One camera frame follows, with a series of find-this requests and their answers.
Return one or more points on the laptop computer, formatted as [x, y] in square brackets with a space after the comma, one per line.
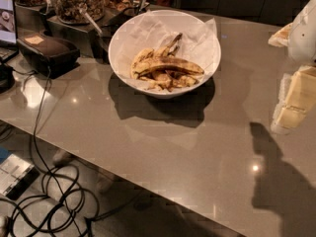
[8, 30]

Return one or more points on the ripe spotted banana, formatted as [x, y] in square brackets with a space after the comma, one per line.
[152, 64]

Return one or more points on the white scoop handle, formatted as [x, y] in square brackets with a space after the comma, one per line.
[91, 21]

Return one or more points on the silver power adapter box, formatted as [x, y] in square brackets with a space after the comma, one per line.
[16, 175]

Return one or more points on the brown banana bunch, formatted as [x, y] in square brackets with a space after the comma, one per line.
[165, 79]

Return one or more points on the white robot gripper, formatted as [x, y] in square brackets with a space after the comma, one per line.
[303, 37]

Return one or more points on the white ceramic bowl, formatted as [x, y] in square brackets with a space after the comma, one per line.
[165, 53]

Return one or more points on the white paper bowl liner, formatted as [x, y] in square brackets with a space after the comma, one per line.
[199, 42]

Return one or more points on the black jar stand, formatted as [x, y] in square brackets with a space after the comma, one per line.
[84, 37]

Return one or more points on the black box with label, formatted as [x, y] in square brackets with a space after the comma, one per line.
[48, 56]

